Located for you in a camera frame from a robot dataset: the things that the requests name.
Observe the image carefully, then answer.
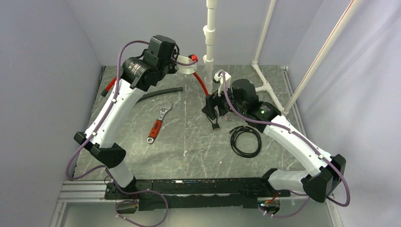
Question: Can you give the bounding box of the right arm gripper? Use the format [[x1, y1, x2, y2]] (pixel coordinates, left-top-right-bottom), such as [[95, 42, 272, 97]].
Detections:
[[202, 82, 247, 120]]

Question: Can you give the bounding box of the black cable loop padlock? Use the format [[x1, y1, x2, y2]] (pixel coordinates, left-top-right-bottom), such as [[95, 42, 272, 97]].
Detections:
[[207, 111, 220, 131]]

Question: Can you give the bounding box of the red cable lock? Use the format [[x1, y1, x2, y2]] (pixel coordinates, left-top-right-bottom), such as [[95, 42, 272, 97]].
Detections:
[[101, 72, 209, 97]]

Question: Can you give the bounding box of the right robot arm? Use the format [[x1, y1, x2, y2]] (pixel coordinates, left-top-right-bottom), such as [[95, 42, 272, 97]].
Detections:
[[202, 79, 350, 206]]

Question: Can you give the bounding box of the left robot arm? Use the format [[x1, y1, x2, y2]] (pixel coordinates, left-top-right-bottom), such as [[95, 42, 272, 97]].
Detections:
[[74, 35, 179, 199]]

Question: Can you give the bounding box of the white diagonal pole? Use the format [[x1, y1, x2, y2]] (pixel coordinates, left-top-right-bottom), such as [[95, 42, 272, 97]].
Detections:
[[282, 0, 362, 115]]

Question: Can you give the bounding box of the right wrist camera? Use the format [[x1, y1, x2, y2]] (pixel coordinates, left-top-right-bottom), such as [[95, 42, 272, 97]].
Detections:
[[213, 70, 231, 96]]

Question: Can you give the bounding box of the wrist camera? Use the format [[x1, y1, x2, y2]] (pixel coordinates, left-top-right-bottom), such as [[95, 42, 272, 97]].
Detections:
[[213, 70, 231, 96], [175, 54, 199, 75]]

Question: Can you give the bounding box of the black corrugated hose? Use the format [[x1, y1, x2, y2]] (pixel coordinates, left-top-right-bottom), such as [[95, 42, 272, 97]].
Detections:
[[136, 87, 184, 104]]

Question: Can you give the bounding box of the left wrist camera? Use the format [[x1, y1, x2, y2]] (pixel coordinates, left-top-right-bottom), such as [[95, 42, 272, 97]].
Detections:
[[175, 54, 199, 75]]

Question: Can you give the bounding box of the coiled black cable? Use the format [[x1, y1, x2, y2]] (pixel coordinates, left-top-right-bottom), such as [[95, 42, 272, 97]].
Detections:
[[229, 125, 262, 158]]

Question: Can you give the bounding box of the red handled adjustable wrench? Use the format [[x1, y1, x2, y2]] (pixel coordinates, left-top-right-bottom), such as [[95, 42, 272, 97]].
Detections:
[[147, 102, 173, 144]]

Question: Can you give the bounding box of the white PVC pipe frame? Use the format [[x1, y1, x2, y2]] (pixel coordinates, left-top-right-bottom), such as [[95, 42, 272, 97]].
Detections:
[[203, 0, 296, 113]]

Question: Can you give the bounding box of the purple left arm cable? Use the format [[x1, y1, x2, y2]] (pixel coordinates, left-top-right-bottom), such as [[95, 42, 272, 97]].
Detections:
[[65, 40, 198, 196]]

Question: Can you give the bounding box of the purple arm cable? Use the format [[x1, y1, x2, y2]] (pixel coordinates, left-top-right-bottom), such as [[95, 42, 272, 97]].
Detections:
[[65, 40, 198, 196], [218, 70, 351, 208]]

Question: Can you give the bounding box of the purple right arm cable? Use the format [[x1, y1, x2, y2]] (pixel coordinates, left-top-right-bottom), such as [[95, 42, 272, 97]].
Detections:
[[218, 70, 351, 208]]

